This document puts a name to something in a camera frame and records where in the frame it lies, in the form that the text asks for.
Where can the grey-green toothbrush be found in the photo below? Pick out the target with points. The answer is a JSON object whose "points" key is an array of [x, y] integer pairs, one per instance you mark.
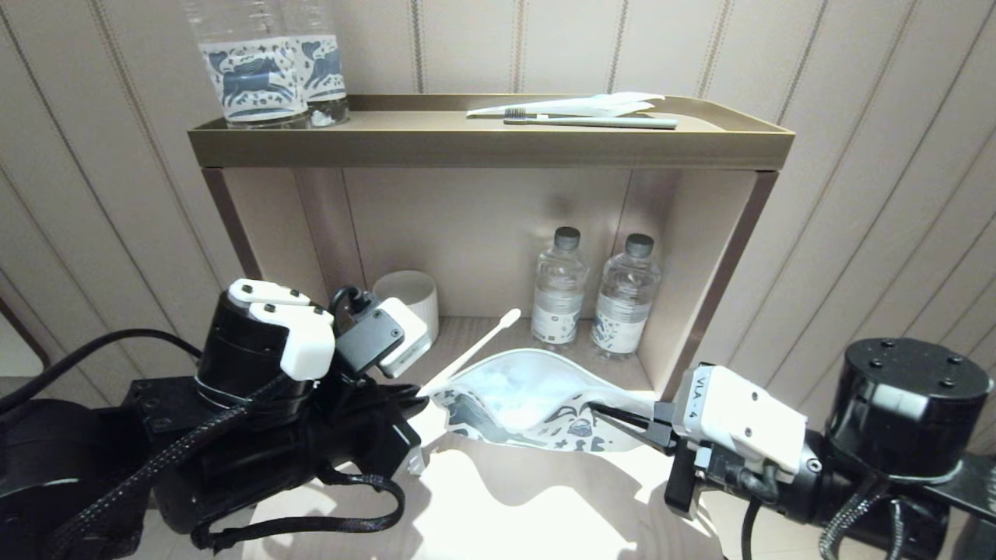
{"points": [[615, 123]]}

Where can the white horse-print zip pouch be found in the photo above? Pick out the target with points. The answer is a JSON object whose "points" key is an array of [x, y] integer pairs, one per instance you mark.
{"points": [[513, 389]]}

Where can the large bottle horse print label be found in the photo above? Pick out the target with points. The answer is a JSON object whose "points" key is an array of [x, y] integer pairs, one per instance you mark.
{"points": [[327, 70], [253, 78]]}

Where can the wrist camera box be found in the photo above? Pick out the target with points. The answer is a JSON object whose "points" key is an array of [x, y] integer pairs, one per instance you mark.
{"points": [[739, 412], [389, 338]]}

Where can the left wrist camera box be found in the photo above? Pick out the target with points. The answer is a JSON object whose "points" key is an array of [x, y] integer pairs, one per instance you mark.
{"points": [[389, 338]]}

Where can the beige open shelf cabinet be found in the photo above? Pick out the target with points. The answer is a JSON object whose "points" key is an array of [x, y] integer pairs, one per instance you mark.
{"points": [[482, 225]]}

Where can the white ribbed ceramic mug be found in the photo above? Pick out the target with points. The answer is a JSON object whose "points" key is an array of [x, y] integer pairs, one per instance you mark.
{"points": [[412, 295]]}

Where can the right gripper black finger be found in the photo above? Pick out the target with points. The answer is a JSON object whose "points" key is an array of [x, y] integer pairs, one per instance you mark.
{"points": [[665, 412], [642, 432]]}

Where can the brass coloured tray shelf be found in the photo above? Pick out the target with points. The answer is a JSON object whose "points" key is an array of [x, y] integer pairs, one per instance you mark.
{"points": [[467, 148]]}

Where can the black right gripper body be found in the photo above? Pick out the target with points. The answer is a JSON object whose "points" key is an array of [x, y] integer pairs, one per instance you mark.
{"points": [[778, 498]]}

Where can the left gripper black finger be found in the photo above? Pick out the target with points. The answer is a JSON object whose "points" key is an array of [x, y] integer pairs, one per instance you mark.
{"points": [[411, 404]]}

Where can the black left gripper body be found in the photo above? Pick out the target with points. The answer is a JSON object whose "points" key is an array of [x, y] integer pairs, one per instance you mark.
{"points": [[366, 435]]}

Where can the small clear water bottle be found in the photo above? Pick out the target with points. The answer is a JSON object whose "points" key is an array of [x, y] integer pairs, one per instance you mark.
{"points": [[559, 295], [624, 303]]}

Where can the white paper wrapper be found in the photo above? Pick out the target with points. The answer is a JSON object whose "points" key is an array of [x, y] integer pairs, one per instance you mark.
{"points": [[591, 104]]}

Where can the white toothbrush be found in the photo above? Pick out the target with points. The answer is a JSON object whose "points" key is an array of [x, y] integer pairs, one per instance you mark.
{"points": [[475, 350]]}

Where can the small white toothpaste tube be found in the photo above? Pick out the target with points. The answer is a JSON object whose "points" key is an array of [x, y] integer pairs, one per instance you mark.
{"points": [[415, 463]]}

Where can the white dark-framed wall panel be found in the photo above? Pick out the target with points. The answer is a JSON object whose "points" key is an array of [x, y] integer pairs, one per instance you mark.
{"points": [[15, 350]]}

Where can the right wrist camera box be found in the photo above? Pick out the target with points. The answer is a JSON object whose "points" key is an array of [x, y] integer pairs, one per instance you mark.
{"points": [[739, 412]]}

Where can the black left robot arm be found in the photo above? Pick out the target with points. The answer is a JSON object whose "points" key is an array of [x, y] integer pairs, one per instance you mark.
{"points": [[241, 350]]}

